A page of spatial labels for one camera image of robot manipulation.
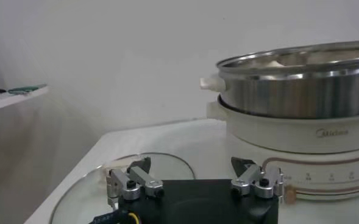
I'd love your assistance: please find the white steamed baozi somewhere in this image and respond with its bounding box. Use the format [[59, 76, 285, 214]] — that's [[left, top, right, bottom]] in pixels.
[[251, 59, 290, 68]]

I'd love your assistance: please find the perforated steel steamer basket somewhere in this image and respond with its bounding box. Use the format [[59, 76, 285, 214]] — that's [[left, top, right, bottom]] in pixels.
[[199, 40, 359, 120]]

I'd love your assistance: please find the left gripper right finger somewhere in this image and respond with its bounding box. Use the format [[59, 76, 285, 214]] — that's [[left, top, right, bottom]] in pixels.
[[230, 156, 286, 200]]

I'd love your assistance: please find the cream electric cooking pot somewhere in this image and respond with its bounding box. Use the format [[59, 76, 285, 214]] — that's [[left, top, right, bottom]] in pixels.
[[205, 94, 359, 204]]

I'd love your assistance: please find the white side table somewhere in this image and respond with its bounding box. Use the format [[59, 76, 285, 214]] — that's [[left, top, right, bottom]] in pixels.
[[0, 85, 51, 224]]

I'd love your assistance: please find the glass pot lid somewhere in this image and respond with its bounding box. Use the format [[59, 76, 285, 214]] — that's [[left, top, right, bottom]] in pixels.
[[49, 152, 197, 224]]

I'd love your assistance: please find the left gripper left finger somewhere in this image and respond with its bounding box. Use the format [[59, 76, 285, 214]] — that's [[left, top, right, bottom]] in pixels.
[[105, 156, 165, 211]]

